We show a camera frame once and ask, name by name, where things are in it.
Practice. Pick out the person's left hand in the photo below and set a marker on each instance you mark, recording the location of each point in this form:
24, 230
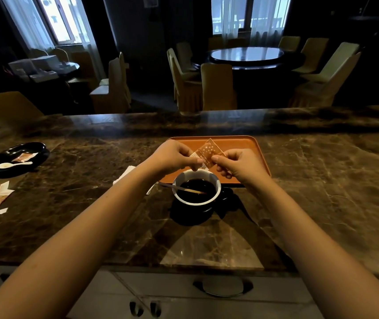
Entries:
171, 157

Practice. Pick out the person's right hand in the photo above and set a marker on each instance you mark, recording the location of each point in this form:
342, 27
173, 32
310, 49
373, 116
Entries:
245, 167

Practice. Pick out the person's right thumb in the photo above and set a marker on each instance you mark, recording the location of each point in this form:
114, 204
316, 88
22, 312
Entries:
224, 171

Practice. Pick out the person's left thumb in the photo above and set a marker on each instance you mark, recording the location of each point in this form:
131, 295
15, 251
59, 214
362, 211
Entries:
196, 165

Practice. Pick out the orange starred sugar packet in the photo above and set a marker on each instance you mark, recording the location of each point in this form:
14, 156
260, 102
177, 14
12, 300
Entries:
207, 152

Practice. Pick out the person's left forearm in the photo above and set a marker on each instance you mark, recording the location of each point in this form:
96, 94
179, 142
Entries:
76, 239

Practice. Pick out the person's right forearm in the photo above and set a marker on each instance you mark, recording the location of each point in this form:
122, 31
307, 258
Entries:
318, 249

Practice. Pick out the black cup with white inside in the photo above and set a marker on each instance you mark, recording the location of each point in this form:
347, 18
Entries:
196, 192

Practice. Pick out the wooden stir stick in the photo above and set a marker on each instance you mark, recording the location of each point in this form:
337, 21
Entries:
182, 189

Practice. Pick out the orange plastic tray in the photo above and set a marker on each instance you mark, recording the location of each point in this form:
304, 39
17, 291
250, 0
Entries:
242, 144

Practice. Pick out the black saucer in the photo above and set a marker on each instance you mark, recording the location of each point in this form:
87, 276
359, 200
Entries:
192, 214

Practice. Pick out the white paper napkin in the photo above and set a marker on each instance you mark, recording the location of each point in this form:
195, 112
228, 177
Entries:
124, 174

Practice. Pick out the set of yellow covered chairs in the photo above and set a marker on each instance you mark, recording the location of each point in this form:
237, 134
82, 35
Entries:
217, 86

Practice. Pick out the yellow covered dining chair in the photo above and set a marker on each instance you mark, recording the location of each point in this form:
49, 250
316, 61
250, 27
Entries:
113, 89
8, 104

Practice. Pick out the dark round dining table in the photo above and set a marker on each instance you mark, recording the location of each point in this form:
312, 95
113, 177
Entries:
247, 56

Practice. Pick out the white sheer curtain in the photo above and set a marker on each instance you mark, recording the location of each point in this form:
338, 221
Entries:
26, 26
265, 28

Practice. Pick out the small orange packet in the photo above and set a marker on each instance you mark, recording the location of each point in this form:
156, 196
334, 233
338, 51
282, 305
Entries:
25, 157

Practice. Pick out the white plastic spoon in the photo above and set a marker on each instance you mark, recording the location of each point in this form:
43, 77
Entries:
12, 164

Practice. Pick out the pile of white boxes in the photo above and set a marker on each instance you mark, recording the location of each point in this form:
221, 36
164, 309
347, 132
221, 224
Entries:
40, 66

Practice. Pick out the black oval dish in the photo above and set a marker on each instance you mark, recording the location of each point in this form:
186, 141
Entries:
7, 152

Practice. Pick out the small white paper scrap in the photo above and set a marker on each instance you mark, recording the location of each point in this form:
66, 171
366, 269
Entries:
3, 210

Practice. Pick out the window with dark frame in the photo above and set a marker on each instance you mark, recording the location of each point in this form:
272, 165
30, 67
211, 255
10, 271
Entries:
252, 13

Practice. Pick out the window with white frame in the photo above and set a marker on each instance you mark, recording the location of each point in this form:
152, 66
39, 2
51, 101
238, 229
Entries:
61, 18

